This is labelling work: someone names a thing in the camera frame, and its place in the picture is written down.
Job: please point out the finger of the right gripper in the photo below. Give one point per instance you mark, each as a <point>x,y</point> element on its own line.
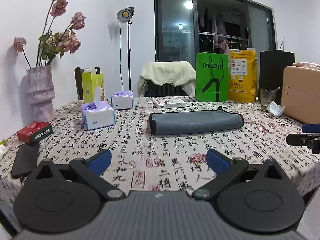
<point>311,128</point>
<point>308,140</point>

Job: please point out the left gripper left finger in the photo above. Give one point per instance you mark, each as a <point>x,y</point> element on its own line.
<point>59,198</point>

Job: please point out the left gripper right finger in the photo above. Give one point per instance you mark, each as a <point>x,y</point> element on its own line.
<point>256,198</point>

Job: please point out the purple and grey towel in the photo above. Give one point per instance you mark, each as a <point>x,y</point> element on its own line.
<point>194,122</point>

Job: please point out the crumpled white paper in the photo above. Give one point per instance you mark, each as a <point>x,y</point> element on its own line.
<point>275,109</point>

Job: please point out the beige plastic case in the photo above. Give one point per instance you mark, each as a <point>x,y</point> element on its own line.
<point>300,94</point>

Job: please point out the black smartphone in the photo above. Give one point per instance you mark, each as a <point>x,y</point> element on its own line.
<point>26,160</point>

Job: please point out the glass cup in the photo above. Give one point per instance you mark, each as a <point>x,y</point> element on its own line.
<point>266,97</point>

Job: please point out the red small box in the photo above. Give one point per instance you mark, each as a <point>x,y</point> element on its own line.
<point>35,132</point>

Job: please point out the black paper bag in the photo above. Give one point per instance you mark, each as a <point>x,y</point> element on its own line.
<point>271,69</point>

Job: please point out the yellow paper bag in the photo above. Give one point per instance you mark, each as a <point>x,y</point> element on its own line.
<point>242,75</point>

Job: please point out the front tissue pack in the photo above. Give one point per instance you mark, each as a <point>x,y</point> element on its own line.
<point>97,114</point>

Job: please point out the tissue pack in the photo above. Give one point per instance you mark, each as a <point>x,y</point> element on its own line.
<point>97,114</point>
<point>122,100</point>

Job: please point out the pink textured vase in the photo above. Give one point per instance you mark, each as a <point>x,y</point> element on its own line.
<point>41,93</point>

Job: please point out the rear tissue pack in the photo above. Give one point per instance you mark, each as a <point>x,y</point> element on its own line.
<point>122,100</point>

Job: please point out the green paper shopping bag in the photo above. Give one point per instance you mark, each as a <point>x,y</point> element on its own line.
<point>211,77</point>

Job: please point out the yellow-green carton box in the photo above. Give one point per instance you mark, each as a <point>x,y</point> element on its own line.
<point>90,81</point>

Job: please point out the flat white product box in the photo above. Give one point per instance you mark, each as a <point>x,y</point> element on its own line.
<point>170,103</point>

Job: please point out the dark wooden slatted chair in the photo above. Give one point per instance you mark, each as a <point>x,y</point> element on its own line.
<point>78,78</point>

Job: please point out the dark chair under cloth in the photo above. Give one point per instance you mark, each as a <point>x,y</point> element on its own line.
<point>154,90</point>

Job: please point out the cream cloth on chair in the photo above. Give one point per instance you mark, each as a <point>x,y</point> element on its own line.
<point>176,73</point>

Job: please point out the dried pink roses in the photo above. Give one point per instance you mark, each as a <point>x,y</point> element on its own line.
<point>57,44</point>

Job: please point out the dark framed window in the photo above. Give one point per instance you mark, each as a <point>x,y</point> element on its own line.
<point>184,28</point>

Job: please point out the studio light on stand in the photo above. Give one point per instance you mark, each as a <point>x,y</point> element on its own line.
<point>124,16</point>

